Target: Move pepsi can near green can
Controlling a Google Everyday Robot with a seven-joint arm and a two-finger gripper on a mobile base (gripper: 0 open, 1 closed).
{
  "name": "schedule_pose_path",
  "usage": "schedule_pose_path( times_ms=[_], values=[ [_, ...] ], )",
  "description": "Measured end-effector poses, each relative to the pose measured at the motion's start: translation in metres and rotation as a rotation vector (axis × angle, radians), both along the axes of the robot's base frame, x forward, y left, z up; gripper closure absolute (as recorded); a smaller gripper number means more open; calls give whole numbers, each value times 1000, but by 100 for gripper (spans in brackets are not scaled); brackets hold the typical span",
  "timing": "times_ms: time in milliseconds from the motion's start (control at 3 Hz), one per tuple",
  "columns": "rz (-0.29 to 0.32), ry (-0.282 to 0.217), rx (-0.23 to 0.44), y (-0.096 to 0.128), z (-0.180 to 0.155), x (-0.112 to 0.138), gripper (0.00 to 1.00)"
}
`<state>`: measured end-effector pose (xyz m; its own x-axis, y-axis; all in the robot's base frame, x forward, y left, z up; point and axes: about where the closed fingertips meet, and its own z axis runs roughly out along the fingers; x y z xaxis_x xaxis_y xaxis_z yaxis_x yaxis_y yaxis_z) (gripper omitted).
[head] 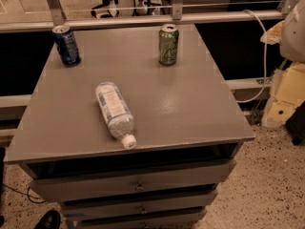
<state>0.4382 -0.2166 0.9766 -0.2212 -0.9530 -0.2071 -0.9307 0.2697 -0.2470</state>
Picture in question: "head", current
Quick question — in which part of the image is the blue pepsi can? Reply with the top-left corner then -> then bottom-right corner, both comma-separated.
52,25 -> 81,66

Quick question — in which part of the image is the clear plastic water bottle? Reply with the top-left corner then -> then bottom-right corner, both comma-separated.
95,82 -> 137,150

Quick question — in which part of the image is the grey drawer cabinet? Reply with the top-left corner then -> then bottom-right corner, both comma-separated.
6,25 -> 254,229

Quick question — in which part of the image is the metal railing frame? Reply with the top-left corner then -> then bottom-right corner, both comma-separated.
0,0 -> 299,32

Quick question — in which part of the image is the black floor cable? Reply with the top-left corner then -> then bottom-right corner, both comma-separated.
1,183 -> 47,205

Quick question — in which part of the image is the green soda can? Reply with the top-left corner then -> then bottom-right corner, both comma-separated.
159,24 -> 179,66

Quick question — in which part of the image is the white cable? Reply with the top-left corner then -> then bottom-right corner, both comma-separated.
236,9 -> 269,104

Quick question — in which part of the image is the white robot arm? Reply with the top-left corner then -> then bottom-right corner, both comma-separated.
260,0 -> 305,128

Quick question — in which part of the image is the black shoe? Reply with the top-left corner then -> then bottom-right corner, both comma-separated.
34,210 -> 61,229

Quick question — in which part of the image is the black office chair base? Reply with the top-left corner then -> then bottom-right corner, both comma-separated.
91,0 -> 119,18

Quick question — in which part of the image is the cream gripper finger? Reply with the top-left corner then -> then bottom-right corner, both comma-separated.
262,62 -> 305,128
260,21 -> 284,45

